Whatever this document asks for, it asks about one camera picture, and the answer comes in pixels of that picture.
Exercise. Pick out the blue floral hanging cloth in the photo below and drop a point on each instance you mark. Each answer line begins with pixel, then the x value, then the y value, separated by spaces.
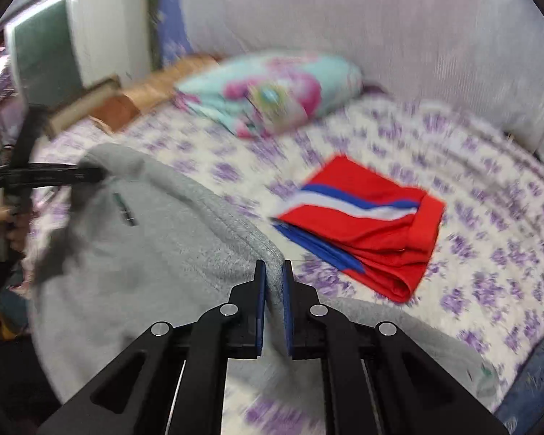
pixel 173 39

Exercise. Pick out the window with white frame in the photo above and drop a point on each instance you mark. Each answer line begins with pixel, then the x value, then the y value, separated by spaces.
pixel 38 55

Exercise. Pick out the teal pink floral folded blanket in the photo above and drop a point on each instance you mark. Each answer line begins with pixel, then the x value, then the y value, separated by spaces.
pixel 268 93

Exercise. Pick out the orange brown pillow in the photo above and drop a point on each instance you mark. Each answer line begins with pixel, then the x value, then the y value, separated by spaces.
pixel 124 107

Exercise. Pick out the purple floral bed sheet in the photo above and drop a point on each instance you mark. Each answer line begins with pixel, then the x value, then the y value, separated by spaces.
pixel 484 286

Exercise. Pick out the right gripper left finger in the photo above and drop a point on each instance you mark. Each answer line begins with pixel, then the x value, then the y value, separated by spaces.
pixel 171 380

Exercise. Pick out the red white blue folded garment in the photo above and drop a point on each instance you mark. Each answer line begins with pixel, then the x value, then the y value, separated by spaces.
pixel 374 230

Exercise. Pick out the person's left hand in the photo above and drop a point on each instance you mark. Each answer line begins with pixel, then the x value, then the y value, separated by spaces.
pixel 15 227

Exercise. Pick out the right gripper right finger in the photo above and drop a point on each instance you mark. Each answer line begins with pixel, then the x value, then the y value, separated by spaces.
pixel 375 379

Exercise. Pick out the grey fleece sweatpants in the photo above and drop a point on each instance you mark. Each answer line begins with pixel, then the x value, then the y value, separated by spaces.
pixel 148 244

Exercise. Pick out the fingers of the left gripper seen afar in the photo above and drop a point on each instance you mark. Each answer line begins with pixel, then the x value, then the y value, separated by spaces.
pixel 57 175

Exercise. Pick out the light grey headboard cover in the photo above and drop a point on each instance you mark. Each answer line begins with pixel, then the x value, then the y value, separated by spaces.
pixel 485 56

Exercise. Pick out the blue denim jeans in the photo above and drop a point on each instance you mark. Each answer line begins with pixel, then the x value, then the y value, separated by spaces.
pixel 523 406

